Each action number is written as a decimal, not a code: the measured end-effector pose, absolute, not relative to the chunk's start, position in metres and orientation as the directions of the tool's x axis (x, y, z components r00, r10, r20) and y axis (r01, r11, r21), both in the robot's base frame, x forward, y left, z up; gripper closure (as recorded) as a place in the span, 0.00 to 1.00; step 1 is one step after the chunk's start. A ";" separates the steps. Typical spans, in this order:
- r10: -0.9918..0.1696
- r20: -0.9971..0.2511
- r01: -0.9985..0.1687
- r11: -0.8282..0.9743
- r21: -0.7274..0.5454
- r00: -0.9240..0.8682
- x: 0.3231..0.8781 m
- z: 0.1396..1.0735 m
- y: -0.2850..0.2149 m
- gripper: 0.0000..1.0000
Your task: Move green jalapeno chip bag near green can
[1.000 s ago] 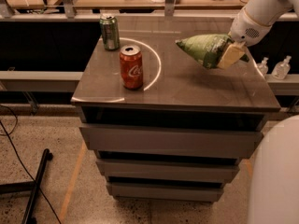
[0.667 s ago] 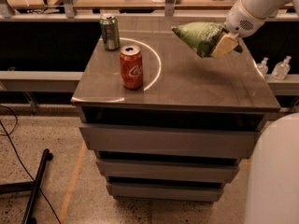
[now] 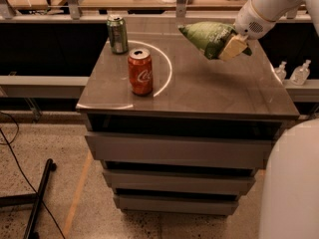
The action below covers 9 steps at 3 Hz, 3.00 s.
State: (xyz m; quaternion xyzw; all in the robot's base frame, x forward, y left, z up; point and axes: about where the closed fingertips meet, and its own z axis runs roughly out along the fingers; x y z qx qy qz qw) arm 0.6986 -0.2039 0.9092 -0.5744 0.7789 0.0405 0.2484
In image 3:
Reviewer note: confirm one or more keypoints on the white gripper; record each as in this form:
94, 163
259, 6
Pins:
249, 21

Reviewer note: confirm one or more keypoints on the green jalapeno chip bag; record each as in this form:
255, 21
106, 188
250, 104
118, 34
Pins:
210, 37

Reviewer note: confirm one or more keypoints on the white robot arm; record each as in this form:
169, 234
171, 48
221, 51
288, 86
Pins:
290, 195

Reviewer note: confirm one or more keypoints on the red Coca-Cola can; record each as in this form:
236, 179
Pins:
140, 71

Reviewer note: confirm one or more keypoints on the green soda can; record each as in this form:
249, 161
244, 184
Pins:
117, 30

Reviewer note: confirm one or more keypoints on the clear sanitizer bottle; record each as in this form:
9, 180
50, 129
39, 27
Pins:
280, 71
300, 74

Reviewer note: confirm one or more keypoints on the grey drawer cabinet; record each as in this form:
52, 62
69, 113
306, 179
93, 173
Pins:
195, 143

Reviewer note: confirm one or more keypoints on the black stand leg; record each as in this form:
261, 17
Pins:
34, 199

